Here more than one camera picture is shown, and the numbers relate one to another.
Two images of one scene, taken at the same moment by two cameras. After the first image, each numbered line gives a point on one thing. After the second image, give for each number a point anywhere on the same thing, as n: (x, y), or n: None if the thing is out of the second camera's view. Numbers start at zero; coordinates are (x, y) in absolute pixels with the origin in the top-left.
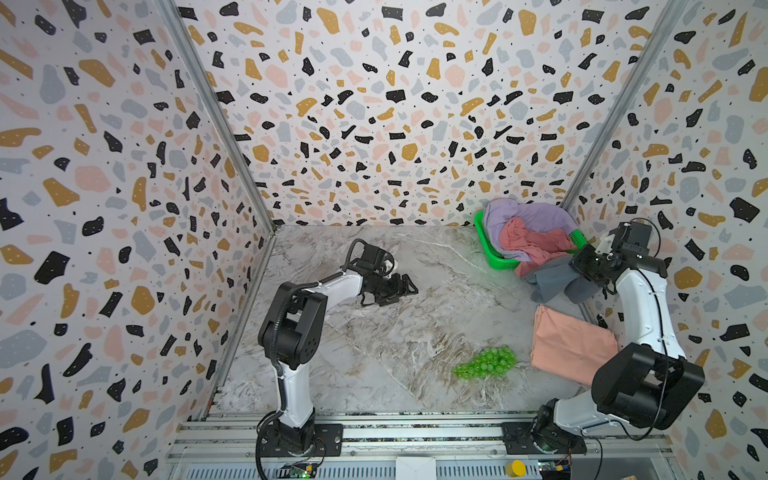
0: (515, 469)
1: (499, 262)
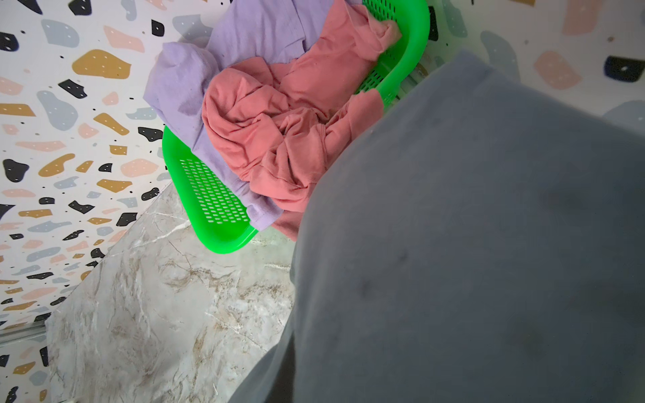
0: None
1: (227, 212)
